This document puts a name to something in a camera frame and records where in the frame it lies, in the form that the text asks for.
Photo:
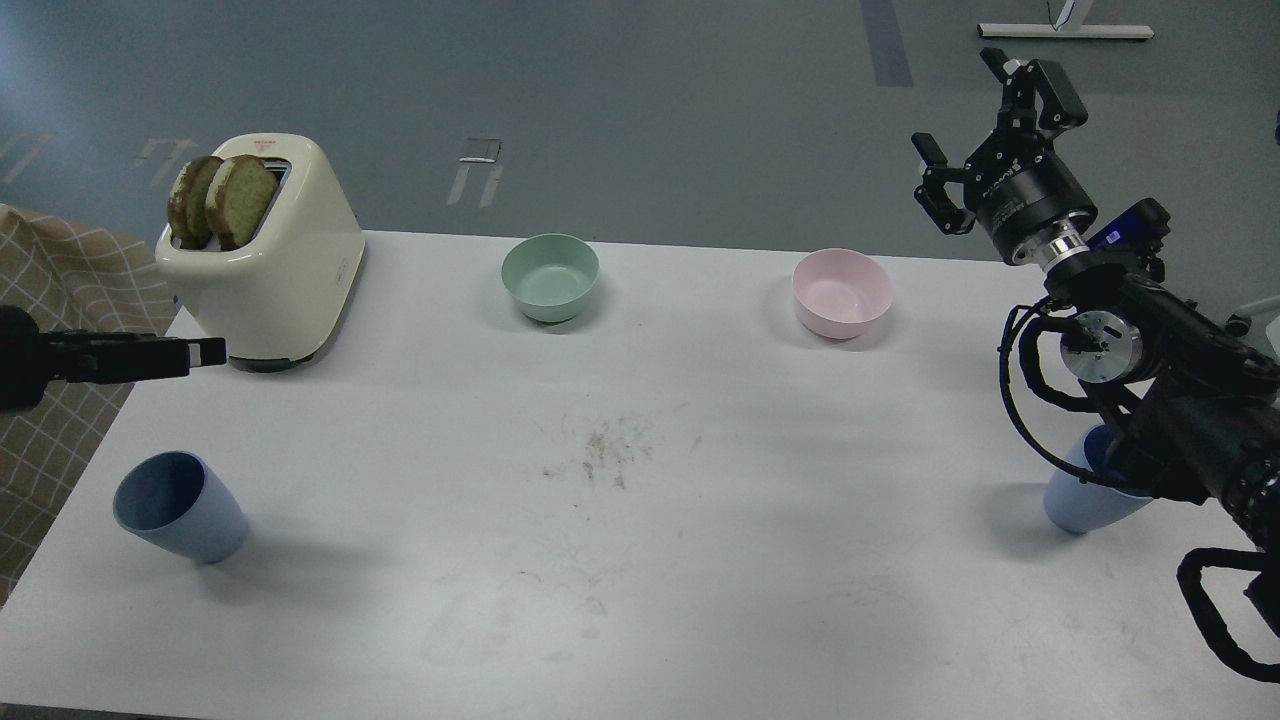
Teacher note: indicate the blue cup image-left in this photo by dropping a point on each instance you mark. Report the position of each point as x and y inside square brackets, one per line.
[178, 503]

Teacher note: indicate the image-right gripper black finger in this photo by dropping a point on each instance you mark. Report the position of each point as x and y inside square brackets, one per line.
[1038, 104]
[931, 193]

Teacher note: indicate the green bowl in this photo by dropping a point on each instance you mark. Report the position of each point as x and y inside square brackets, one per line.
[551, 277]

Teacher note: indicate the pink bowl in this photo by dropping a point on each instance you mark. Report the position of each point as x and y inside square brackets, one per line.
[841, 294]

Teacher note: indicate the toast slice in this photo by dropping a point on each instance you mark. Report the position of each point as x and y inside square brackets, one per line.
[238, 198]
[185, 208]

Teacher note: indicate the right toast slice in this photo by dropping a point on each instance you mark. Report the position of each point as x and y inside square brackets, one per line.
[238, 198]

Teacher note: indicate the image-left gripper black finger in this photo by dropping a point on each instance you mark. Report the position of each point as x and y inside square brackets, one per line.
[118, 358]

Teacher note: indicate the cream white toaster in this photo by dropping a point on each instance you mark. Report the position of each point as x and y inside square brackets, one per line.
[276, 294]

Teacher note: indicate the blue cup image-right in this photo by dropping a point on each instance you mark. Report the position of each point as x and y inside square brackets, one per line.
[1078, 507]

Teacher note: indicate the left toast slice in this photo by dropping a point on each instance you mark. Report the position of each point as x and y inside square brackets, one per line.
[185, 208]

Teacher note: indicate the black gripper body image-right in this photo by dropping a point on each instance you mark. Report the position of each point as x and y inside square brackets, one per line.
[1021, 189]

